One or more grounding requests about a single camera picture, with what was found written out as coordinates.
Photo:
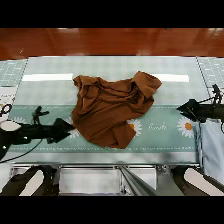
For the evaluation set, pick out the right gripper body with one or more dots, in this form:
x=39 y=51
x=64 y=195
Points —
x=191 y=109

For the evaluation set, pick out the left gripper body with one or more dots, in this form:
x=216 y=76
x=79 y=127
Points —
x=60 y=130

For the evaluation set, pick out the brown T-shirt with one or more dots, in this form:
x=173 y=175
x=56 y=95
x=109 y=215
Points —
x=106 y=110

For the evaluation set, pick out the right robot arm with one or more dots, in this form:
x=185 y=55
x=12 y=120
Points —
x=213 y=111

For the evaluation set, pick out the light blue garment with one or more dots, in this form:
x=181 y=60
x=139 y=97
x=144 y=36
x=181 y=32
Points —
x=213 y=146

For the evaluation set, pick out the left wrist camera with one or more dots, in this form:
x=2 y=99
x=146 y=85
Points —
x=38 y=115

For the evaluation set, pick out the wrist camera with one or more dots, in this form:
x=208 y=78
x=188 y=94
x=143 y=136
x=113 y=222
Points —
x=38 y=115
x=216 y=93

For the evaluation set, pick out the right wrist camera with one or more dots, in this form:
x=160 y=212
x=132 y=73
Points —
x=216 y=93

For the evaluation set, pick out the silver frame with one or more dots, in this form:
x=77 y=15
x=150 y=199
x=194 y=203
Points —
x=133 y=180

